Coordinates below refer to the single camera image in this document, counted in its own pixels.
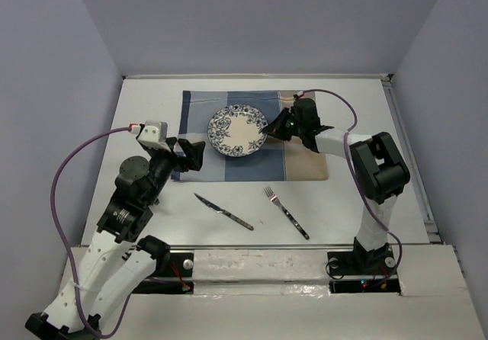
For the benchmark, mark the steel fork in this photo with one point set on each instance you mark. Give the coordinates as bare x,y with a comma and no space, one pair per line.
275,200

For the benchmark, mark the steel table knife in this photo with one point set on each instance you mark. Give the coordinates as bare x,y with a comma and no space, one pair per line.
226,213

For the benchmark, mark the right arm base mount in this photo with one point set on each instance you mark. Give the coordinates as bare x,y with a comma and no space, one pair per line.
347,278

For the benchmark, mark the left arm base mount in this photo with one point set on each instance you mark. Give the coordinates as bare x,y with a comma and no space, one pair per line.
174,278

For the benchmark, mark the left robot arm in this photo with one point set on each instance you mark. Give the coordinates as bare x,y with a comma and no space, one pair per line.
118,259

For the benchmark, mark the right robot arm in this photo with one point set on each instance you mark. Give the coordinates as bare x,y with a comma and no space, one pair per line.
378,170

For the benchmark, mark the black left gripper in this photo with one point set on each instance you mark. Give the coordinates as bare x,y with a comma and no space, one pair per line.
194,153

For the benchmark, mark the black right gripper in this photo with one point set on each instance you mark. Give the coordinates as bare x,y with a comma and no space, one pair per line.
275,129

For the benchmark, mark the blue beige plaid cloth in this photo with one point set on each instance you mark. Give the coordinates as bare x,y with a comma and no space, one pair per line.
275,161

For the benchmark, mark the white front cover panel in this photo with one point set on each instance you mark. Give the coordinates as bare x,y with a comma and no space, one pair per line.
268,265

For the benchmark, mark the blue floral plate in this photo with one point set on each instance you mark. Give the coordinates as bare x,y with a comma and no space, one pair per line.
236,130

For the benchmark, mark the white table edge rail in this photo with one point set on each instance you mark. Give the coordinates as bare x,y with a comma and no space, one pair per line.
381,76

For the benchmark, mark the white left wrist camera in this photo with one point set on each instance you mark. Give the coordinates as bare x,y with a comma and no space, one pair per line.
151,134

